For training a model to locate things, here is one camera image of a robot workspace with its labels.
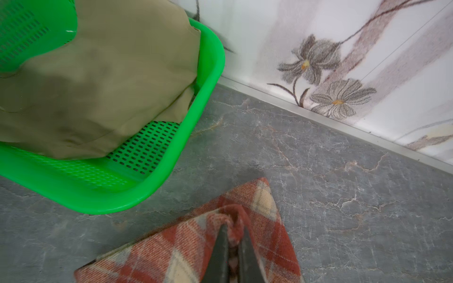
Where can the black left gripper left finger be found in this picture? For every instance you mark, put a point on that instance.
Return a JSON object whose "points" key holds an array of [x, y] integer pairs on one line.
{"points": [[217, 270]]}

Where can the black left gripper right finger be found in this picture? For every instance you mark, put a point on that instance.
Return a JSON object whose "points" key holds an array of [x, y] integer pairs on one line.
{"points": [[249, 269]]}

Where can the green plastic basket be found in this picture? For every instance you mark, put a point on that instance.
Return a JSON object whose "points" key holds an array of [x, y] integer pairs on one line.
{"points": [[134, 170]]}

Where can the red plaid skirt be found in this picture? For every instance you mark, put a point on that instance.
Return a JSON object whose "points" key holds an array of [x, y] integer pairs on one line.
{"points": [[180, 252]]}

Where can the olive khaki skirt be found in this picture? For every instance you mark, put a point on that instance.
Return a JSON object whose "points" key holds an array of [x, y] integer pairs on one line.
{"points": [[131, 62]]}

